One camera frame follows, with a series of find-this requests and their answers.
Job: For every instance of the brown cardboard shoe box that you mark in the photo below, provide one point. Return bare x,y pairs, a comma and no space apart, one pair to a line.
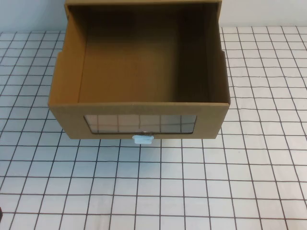
67,119

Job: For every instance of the white black-grid tablecloth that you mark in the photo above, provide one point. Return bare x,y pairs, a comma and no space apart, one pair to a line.
153,187

